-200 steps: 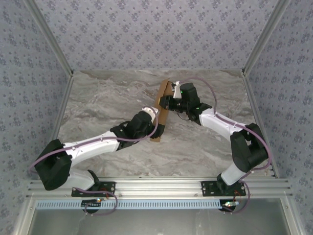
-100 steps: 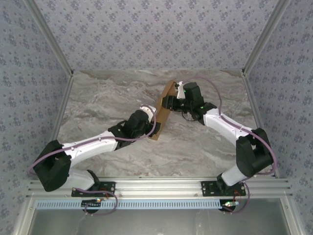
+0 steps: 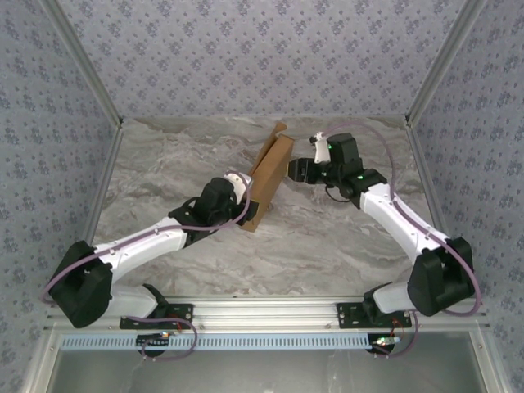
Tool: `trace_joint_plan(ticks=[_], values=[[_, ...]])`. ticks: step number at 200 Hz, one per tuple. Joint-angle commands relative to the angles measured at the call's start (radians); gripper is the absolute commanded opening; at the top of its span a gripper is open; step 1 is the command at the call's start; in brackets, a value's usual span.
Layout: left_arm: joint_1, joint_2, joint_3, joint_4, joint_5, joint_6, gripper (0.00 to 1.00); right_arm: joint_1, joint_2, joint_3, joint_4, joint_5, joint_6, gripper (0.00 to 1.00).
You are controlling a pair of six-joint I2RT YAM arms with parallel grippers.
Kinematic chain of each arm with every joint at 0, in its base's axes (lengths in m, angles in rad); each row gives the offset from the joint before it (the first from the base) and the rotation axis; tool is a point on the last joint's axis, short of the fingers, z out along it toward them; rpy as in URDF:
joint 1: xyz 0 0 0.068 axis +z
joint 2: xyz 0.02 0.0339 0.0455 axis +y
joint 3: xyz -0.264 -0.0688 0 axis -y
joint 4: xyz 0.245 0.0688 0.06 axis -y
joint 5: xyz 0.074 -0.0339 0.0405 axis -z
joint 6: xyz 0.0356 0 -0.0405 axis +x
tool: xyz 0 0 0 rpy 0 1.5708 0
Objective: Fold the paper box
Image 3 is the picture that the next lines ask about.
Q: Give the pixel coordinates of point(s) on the black controller board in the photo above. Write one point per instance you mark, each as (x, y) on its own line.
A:
(153, 340)
(382, 343)

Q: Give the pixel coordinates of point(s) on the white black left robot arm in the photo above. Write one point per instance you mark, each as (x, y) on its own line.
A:
(135, 245)

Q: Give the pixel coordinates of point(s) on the brown cardboard box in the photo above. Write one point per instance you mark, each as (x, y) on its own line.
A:
(270, 172)

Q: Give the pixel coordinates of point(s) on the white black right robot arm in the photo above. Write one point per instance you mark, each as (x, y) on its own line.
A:
(393, 213)

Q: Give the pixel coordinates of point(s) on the aluminium table side rail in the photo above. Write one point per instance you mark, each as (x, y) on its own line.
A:
(427, 184)
(97, 196)

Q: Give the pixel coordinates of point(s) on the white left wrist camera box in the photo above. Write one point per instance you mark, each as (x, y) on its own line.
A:
(237, 184)

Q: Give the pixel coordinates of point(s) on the aluminium frame post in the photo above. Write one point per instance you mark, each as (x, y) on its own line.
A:
(87, 61)
(442, 61)

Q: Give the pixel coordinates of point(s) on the aluminium mounting rail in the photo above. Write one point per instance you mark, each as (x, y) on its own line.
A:
(262, 313)

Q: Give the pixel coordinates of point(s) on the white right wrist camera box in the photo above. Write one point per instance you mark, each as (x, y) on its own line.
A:
(321, 149)

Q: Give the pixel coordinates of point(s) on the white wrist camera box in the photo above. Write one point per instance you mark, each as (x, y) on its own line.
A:
(237, 184)
(321, 149)

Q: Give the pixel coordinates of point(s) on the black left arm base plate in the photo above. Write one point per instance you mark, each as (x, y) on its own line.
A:
(186, 311)

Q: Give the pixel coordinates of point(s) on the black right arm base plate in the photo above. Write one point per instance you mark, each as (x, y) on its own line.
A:
(348, 315)

